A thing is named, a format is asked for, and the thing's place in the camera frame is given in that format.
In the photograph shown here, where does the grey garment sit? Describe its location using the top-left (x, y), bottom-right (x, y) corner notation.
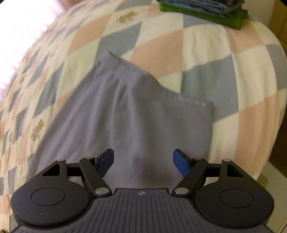
top-left (27, 51), bottom-right (214, 189)

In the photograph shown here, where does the checkered pastel quilt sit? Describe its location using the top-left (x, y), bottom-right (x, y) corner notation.
top-left (1, 1), bottom-right (286, 230)

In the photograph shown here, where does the green folded garment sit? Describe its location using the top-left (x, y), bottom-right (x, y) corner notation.
top-left (159, 3), bottom-right (248, 30)

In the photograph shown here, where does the blue folded garment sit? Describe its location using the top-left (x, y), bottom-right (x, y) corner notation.
top-left (158, 0), bottom-right (245, 15)

